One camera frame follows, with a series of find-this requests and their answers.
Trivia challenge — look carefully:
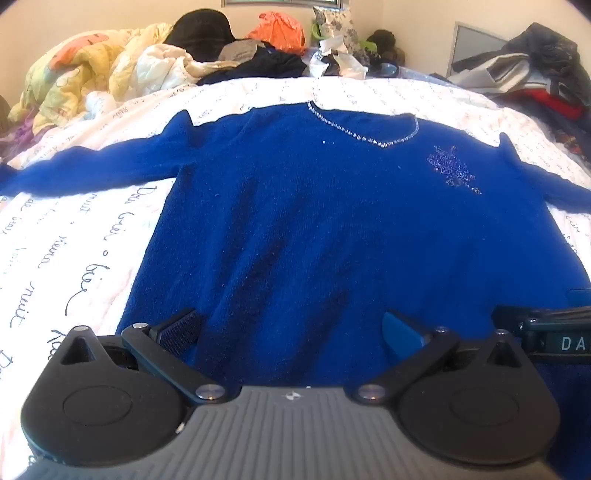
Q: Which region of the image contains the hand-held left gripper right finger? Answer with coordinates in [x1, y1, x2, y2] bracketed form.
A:
[353, 310, 533, 407]

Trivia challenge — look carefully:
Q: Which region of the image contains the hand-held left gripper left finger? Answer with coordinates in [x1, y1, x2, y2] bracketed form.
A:
[49, 308, 228, 407]

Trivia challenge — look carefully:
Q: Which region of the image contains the blue knit sweater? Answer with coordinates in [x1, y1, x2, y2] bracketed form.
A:
[0, 102, 591, 467]

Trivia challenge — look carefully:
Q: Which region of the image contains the pile of dark clothes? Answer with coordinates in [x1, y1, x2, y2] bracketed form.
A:
[450, 22, 591, 163]

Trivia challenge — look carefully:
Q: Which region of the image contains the white script-printed bedspread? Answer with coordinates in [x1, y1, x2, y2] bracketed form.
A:
[0, 76, 591, 480]

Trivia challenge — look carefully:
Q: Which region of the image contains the purple cloth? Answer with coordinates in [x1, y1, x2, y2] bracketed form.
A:
[0, 124, 34, 163]

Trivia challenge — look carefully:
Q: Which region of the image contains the white quilted cloth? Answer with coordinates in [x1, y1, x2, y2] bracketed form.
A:
[122, 43, 220, 95]

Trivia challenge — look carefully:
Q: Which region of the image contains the white crumpled plastic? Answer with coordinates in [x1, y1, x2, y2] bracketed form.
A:
[302, 37, 371, 80]

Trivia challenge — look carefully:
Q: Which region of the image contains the yellow printed quilt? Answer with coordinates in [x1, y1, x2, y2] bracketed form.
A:
[8, 23, 176, 132]

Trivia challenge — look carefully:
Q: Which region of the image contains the dark navy garment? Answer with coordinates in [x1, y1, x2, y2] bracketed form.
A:
[198, 46, 311, 86]

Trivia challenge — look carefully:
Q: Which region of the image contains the grey framed panel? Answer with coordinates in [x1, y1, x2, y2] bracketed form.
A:
[446, 21, 509, 78]

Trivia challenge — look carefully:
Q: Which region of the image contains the grey cloth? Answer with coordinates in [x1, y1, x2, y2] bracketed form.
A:
[217, 39, 265, 64]

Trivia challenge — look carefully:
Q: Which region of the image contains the green basket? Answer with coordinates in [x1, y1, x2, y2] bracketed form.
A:
[311, 22, 380, 54]

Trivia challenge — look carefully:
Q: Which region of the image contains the brown plush toy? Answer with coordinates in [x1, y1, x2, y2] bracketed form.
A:
[367, 29, 407, 66]

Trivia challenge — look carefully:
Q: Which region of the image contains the black cap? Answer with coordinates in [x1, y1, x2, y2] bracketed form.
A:
[165, 8, 239, 61]

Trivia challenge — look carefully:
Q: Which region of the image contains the floral print pillow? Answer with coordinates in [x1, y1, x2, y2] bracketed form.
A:
[312, 6, 362, 57]

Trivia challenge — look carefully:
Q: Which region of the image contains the orange plastic bag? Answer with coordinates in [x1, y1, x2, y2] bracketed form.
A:
[245, 11, 308, 54]

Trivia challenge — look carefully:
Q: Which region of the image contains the window frame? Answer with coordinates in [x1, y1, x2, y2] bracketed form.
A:
[222, 0, 345, 11]

